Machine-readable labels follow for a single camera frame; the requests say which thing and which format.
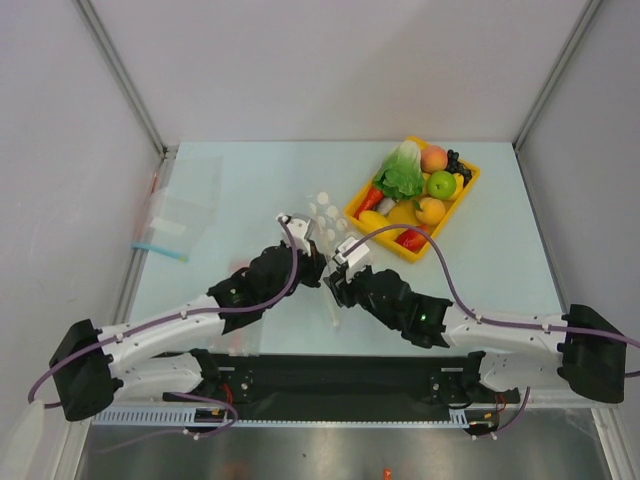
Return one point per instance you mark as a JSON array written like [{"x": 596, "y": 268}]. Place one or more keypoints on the toy orange apricot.
[{"x": 429, "y": 211}]

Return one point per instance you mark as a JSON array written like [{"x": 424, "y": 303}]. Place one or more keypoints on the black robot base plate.
[{"x": 260, "y": 381}]

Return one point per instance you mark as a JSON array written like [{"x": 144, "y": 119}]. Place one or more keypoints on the toy green apple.
[{"x": 441, "y": 185}]

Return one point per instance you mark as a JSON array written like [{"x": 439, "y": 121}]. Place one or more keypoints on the red-printed clear bag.
[{"x": 240, "y": 330}]

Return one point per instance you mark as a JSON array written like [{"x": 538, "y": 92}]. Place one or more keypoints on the toy peach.
[{"x": 433, "y": 159}]

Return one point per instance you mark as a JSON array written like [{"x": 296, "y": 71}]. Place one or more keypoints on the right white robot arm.
[{"x": 579, "y": 349}]

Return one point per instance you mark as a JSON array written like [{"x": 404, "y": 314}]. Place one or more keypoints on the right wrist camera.
[{"x": 354, "y": 254}]

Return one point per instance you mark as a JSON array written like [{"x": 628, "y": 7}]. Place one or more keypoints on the toy black grapes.
[{"x": 454, "y": 165}]

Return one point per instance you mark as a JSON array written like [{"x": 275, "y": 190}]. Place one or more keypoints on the white slotted cable duct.
[{"x": 373, "y": 415}]

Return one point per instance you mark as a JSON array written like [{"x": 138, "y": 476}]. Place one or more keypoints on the white-dotted zip top bag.
[{"x": 331, "y": 230}]

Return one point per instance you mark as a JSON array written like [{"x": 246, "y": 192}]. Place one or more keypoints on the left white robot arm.
[{"x": 86, "y": 360}]

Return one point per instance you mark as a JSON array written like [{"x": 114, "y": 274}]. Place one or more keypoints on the toy carrot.
[{"x": 370, "y": 200}]

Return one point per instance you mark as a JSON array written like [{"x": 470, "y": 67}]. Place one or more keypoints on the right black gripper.
[{"x": 343, "y": 288}]

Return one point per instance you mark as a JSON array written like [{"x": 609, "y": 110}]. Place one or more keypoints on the toy grey fish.
[{"x": 385, "y": 206}]

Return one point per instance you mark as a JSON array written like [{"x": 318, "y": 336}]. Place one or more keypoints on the toy napa cabbage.
[{"x": 400, "y": 177}]

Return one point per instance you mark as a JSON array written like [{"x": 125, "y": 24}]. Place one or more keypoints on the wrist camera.
[
  {"x": 354, "y": 254},
  {"x": 297, "y": 231}
]

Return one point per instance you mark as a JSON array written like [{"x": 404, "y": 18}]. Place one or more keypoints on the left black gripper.
[{"x": 313, "y": 270}]

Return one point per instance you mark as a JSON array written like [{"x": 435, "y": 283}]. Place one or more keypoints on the yellow plastic tray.
[{"x": 387, "y": 238}]

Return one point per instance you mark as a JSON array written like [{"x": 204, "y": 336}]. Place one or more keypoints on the toy red pepper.
[{"x": 412, "y": 239}]

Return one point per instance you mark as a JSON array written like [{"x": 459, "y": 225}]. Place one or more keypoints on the toy lemon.
[{"x": 403, "y": 213}]

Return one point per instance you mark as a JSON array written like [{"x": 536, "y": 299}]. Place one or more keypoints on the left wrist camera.
[{"x": 297, "y": 231}]

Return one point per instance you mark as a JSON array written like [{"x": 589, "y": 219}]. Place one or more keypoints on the toy yellow mango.
[{"x": 373, "y": 220}]

